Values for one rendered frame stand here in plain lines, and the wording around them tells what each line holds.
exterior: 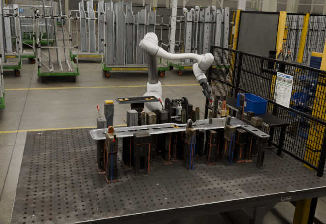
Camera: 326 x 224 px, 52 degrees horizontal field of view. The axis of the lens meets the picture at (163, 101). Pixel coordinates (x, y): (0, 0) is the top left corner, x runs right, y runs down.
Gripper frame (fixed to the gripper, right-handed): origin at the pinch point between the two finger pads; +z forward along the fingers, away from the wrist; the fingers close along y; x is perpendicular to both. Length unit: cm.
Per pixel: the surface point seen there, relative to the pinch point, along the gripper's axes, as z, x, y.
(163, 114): 14, -51, -1
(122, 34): -519, 98, -413
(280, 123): 47, 44, 21
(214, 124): 33.6, -11.3, 6.8
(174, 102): 6.3, -39.9, 5.0
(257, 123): 42, 26, 16
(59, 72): -408, -83, -441
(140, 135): 42, -83, 17
